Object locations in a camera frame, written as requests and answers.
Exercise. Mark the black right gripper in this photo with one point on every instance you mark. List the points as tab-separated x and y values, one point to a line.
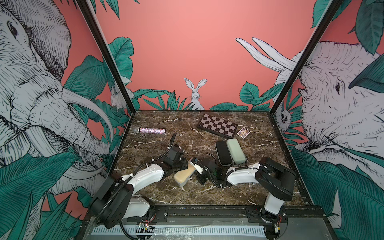
196	171

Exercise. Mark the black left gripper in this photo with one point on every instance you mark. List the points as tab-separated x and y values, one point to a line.
185	165

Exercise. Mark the black zippered umbrella case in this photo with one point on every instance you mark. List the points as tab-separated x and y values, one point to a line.
223	153

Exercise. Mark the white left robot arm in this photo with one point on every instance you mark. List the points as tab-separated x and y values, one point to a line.
114	200

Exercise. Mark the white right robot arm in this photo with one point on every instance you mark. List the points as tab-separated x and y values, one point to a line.
278	180

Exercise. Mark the purple glitter microphone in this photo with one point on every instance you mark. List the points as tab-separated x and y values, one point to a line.
143	130

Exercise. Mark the folding chess board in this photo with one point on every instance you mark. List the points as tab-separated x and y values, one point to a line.
217	126

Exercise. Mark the purple card box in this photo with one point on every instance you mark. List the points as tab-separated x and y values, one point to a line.
243	133

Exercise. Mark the white perforated strip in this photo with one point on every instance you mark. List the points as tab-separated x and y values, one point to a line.
256	231

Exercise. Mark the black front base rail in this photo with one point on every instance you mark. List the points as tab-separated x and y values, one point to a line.
252	214

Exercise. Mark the black frame post left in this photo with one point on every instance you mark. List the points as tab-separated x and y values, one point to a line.
90	18

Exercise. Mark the black frame post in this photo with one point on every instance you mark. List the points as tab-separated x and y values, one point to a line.
90	18
324	22

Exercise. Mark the black frame post right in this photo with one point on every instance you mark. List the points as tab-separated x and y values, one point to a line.
324	22

